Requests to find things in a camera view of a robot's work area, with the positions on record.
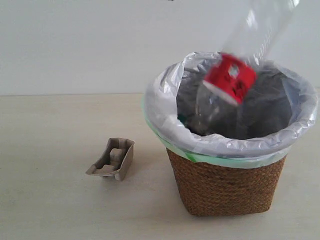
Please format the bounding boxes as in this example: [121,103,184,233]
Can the grey cardboard pulp tray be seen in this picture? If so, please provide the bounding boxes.
[85,138,135,181]

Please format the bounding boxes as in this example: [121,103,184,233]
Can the red label clear bottle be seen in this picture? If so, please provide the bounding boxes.
[191,0,300,136]

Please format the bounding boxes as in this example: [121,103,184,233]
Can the white plastic bin liner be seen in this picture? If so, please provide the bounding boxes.
[143,52,318,169]

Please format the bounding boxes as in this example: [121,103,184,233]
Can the woven brown wicker basket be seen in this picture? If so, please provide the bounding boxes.
[167,149,286,217]

